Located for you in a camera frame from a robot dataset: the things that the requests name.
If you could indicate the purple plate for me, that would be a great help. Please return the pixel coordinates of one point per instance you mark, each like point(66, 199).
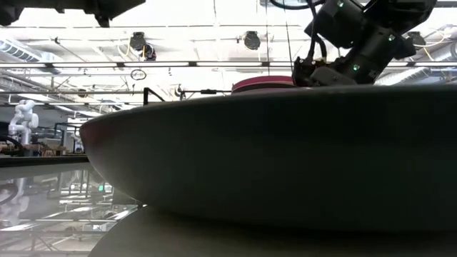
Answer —
point(264, 91)

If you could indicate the dark green plate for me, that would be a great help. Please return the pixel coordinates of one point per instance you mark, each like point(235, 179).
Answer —
point(250, 160)

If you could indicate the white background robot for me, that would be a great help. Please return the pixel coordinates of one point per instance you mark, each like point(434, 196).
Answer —
point(25, 118)

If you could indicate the long ceiling light strip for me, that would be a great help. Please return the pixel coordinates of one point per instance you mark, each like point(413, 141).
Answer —
point(157, 64)

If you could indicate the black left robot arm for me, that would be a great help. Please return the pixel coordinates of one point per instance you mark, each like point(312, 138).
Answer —
point(71, 5)

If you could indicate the black metal shelf frame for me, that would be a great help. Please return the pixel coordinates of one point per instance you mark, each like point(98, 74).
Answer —
point(145, 96)

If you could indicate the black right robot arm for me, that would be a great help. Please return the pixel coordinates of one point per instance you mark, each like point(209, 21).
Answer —
point(375, 35)

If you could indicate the black background table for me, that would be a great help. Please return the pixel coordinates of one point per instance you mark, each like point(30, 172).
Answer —
point(43, 160)

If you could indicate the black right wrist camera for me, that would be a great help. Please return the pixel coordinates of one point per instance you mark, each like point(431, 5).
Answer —
point(332, 76)

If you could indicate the pink plate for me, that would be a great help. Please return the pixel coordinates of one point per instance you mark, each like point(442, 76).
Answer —
point(262, 82)

